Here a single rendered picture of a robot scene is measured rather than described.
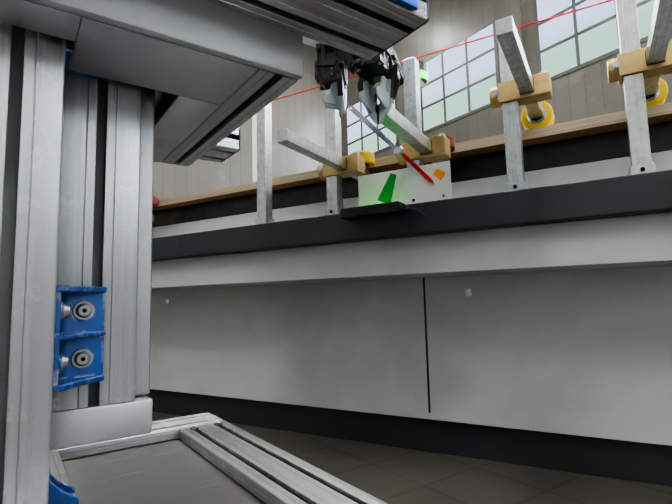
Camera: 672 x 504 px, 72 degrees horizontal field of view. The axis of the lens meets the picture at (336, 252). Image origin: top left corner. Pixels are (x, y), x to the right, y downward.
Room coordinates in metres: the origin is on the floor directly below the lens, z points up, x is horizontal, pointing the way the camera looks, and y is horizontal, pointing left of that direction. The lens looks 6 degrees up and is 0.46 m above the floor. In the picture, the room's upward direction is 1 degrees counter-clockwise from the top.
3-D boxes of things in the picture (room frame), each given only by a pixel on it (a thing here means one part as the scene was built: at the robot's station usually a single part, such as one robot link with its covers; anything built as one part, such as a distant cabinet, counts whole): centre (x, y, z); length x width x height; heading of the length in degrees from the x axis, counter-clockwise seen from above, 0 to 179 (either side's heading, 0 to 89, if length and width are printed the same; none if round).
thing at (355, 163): (1.32, -0.02, 0.84); 0.13 x 0.06 x 0.05; 60
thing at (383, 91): (0.89, -0.10, 0.86); 0.06 x 0.03 x 0.09; 150
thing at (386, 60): (0.89, -0.08, 0.96); 0.09 x 0.08 x 0.12; 150
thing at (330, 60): (1.22, 0.00, 1.11); 0.09 x 0.08 x 0.12; 80
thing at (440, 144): (1.20, -0.24, 0.85); 0.13 x 0.06 x 0.05; 60
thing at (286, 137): (1.23, 0.01, 0.84); 0.43 x 0.03 x 0.04; 150
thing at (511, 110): (1.08, -0.43, 0.88); 0.03 x 0.03 x 0.48; 60
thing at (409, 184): (1.20, -0.18, 0.75); 0.26 x 0.01 x 0.10; 60
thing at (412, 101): (1.21, -0.22, 0.87); 0.03 x 0.03 x 0.48; 60
